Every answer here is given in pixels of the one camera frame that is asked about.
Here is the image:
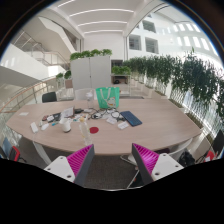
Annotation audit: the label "white rectangular device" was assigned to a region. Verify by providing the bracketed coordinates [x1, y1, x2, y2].
[30, 122, 38, 133]

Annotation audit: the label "white cup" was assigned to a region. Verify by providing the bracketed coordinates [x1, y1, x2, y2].
[59, 118, 71, 133]

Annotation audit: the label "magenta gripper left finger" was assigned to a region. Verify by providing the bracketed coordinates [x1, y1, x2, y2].
[45, 144, 95, 186]

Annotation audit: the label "black office chair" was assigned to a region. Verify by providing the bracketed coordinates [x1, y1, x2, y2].
[42, 92, 57, 103]

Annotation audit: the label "clear plastic water bottle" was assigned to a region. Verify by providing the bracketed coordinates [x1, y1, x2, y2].
[79, 117, 92, 146]

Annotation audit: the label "clear bottle near bag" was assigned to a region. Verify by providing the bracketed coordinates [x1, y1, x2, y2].
[86, 91, 94, 109]

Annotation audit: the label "red round coaster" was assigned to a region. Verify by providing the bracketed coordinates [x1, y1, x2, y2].
[90, 127, 99, 134]

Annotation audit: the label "wooden oval table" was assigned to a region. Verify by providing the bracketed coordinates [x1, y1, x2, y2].
[7, 99, 201, 155]

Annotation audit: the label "green tote bag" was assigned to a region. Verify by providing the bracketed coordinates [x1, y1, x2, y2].
[96, 87, 120, 109]

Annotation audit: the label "white small box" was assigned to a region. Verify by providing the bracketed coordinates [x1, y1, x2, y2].
[118, 121, 129, 130]

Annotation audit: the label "green plant hedge row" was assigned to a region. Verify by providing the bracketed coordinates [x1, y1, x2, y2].
[123, 51, 224, 120]

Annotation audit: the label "white cabinet with plants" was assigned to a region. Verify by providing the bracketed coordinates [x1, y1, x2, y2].
[70, 56, 111, 90]

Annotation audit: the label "red chair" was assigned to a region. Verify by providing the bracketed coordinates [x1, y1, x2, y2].
[0, 138, 22, 161]

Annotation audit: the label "tangled black cables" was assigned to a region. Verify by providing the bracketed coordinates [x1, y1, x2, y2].
[89, 107, 126, 122]

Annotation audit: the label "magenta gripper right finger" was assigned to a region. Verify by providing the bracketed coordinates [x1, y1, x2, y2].
[132, 143, 183, 185]

